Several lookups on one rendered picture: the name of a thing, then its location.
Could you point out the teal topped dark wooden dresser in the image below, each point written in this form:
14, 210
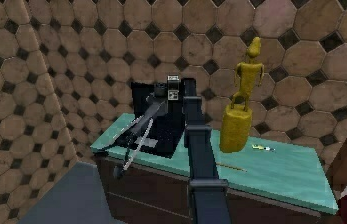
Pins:
274, 176

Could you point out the yellow green pen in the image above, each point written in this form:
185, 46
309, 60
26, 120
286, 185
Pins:
262, 147

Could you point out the thin brown pencil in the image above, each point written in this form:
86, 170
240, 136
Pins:
231, 167

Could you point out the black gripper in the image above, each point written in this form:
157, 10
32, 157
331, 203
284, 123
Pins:
159, 94

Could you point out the gold figure statue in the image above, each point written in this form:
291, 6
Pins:
239, 123

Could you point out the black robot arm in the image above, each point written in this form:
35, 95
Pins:
201, 156

